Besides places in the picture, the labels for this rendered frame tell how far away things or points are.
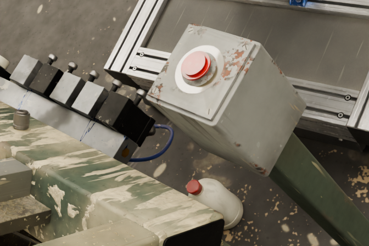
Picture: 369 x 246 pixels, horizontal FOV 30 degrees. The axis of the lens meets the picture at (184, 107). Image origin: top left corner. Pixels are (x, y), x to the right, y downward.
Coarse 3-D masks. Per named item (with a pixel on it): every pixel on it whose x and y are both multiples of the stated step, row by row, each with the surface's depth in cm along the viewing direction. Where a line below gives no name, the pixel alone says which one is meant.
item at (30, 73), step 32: (0, 64) 138; (32, 64) 127; (0, 96) 132; (32, 96) 127; (64, 96) 119; (96, 96) 116; (64, 128) 119; (96, 128) 116; (128, 128) 114; (128, 160) 114
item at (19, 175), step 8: (0, 160) 96; (8, 160) 97; (16, 160) 97; (0, 168) 94; (8, 168) 94; (16, 168) 95; (24, 168) 95; (0, 176) 91; (8, 176) 92; (16, 176) 93; (24, 176) 94; (0, 184) 92; (8, 184) 93; (16, 184) 94; (24, 184) 95; (0, 192) 92; (8, 192) 93; (16, 192) 94; (24, 192) 95; (0, 200) 93
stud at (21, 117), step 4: (16, 112) 106; (20, 112) 106; (24, 112) 106; (28, 112) 106; (16, 116) 105; (20, 116) 105; (24, 116) 106; (28, 116) 106; (16, 120) 106; (20, 120) 106; (24, 120) 106; (28, 120) 106; (16, 124) 106; (20, 124) 106; (24, 124) 106; (28, 124) 107; (16, 128) 106; (20, 128) 106; (24, 128) 106
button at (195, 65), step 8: (192, 56) 85; (200, 56) 84; (208, 56) 84; (184, 64) 85; (192, 64) 84; (200, 64) 83; (208, 64) 83; (184, 72) 84; (192, 72) 83; (200, 72) 83; (192, 80) 84
